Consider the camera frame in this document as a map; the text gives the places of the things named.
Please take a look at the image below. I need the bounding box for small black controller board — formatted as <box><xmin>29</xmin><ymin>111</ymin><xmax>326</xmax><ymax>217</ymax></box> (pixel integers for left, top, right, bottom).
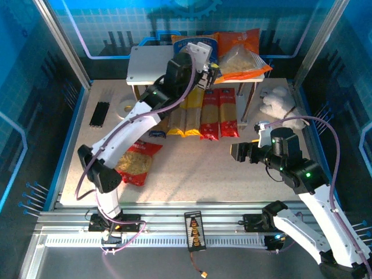
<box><xmin>263</xmin><ymin>233</ymin><xmax>288</xmax><ymax>252</ymax></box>

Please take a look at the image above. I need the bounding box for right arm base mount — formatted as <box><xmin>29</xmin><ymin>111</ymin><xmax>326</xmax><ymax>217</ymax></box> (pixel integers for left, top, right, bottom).
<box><xmin>243</xmin><ymin>213</ymin><xmax>291</xmax><ymax>233</ymax></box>

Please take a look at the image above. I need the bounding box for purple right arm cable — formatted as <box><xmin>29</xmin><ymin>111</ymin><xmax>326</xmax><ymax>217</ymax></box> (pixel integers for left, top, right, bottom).
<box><xmin>264</xmin><ymin>116</ymin><xmax>367</xmax><ymax>262</ymax></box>

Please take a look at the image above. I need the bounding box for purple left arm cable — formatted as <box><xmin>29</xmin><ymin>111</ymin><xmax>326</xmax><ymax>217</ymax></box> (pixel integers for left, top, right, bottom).
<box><xmin>74</xmin><ymin>46</ymin><xmax>196</xmax><ymax>256</ymax></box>

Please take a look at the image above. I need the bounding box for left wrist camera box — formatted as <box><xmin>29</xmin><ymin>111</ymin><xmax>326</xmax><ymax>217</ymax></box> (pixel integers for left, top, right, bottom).
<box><xmin>185</xmin><ymin>42</ymin><xmax>212</xmax><ymax>73</ymax></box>

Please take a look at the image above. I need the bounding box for yellow spaghetti bag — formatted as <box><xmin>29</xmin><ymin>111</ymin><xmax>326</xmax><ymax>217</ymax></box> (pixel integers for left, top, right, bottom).
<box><xmin>183</xmin><ymin>87</ymin><xmax>205</xmax><ymax>138</ymax></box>
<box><xmin>166</xmin><ymin>97</ymin><xmax>189</xmax><ymax>138</ymax></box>

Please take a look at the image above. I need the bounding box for red spaghetti bag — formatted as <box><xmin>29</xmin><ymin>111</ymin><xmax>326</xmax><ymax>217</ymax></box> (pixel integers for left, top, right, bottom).
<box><xmin>217</xmin><ymin>88</ymin><xmax>240</xmax><ymax>138</ymax></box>
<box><xmin>199</xmin><ymin>89</ymin><xmax>221</xmax><ymax>142</ymax></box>

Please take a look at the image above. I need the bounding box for white slotted cable duct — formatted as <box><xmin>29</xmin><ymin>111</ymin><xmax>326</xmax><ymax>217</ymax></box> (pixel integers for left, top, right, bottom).
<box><xmin>43</xmin><ymin>234</ymin><xmax>268</xmax><ymax>248</ymax></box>

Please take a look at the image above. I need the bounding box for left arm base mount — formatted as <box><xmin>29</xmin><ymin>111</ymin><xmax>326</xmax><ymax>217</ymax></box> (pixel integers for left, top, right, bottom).
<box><xmin>88</xmin><ymin>213</ymin><xmax>142</xmax><ymax>233</ymax></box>

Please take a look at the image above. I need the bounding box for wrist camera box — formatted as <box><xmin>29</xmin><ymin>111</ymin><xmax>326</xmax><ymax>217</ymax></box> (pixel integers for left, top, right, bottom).
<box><xmin>254</xmin><ymin>121</ymin><xmax>273</xmax><ymax>148</ymax></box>
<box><xmin>185</xmin><ymin>42</ymin><xmax>212</xmax><ymax>73</ymax></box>

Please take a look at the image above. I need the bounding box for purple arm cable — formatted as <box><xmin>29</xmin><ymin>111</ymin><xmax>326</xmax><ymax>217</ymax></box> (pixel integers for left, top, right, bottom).
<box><xmin>74</xmin><ymin>46</ymin><xmax>196</xmax><ymax>256</ymax></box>
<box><xmin>264</xmin><ymin>116</ymin><xmax>367</xmax><ymax>262</ymax></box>

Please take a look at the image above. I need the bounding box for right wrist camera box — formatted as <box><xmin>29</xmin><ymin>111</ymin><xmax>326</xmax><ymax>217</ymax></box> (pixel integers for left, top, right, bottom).
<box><xmin>254</xmin><ymin>121</ymin><xmax>273</xmax><ymax>148</ymax></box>

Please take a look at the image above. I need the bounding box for white plush toy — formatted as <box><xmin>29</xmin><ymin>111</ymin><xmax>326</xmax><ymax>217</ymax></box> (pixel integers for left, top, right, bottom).
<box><xmin>259</xmin><ymin>86</ymin><xmax>310</xmax><ymax>130</ymax></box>

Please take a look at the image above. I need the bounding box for aluminium frame post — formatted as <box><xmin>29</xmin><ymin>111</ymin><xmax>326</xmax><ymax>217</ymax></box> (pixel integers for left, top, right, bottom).
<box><xmin>33</xmin><ymin>0</ymin><xmax>93</xmax><ymax>90</ymax></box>
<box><xmin>292</xmin><ymin>0</ymin><xmax>351</xmax><ymax>88</ymax></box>

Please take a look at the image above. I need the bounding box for aluminium frame rail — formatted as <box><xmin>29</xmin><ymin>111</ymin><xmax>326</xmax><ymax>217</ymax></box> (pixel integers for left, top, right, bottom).
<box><xmin>33</xmin><ymin>200</ymin><xmax>349</xmax><ymax>237</ymax></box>

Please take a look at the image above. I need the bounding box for orange pasta bag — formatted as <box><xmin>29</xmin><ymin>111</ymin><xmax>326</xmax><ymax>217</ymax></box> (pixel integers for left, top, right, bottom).
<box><xmin>213</xmin><ymin>28</ymin><xmax>274</xmax><ymax>85</ymax></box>

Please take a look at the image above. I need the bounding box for cable with yellow connector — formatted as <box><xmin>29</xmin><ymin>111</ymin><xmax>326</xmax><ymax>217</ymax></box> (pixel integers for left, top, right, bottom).
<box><xmin>190</xmin><ymin>251</ymin><xmax>209</xmax><ymax>278</ymax></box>

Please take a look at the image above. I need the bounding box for white two-tier shelf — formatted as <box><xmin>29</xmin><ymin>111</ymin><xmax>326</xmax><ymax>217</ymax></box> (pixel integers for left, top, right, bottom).
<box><xmin>126</xmin><ymin>45</ymin><xmax>267</xmax><ymax>126</ymax></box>

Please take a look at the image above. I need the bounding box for black ridged block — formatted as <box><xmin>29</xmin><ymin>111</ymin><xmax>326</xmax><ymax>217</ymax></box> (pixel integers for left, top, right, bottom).
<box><xmin>89</xmin><ymin>101</ymin><xmax>110</xmax><ymax>128</ymax></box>

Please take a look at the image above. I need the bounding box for black power distribution board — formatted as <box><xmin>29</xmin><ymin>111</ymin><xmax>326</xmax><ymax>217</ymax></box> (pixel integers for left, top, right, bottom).
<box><xmin>184</xmin><ymin>210</ymin><xmax>208</xmax><ymax>252</ymax></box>

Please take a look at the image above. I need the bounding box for white tape roll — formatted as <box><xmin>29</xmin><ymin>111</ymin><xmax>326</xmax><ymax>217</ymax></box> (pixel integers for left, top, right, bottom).
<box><xmin>117</xmin><ymin>98</ymin><xmax>140</xmax><ymax>119</ymax></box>

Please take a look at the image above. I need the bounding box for red macaroni bag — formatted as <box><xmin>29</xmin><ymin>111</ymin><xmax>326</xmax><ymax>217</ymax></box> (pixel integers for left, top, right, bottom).
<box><xmin>115</xmin><ymin>139</ymin><xmax>163</xmax><ymax>187</ymax></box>

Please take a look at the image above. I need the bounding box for blue orecchiette pasta bag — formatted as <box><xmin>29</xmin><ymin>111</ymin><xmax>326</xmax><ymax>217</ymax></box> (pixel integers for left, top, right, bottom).
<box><xmin>170</xmin><ymin>32</ymin><xmax>224</xmax><ymax>85</ymax></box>

